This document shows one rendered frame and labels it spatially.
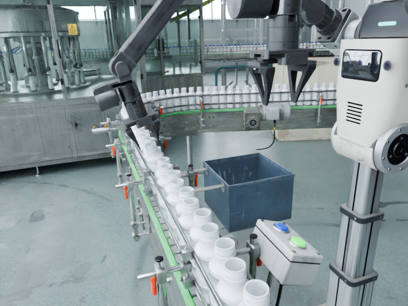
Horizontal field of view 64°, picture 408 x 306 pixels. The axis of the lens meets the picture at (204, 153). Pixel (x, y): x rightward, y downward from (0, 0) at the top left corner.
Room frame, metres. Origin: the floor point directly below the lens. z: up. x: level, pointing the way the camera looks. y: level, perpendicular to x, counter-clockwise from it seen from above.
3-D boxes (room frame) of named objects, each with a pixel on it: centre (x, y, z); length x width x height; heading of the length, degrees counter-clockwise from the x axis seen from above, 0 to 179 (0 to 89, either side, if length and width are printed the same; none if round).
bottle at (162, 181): (0.88, 0.11, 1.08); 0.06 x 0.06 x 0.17
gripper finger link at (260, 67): (0.61, -0.13, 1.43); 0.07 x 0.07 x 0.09; 19
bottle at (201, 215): (0.61, 0.01, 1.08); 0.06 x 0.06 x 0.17
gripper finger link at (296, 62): (0.62, -0.17, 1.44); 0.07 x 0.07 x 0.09; 19
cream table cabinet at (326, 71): (5.05, -1.68, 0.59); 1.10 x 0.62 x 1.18; 91
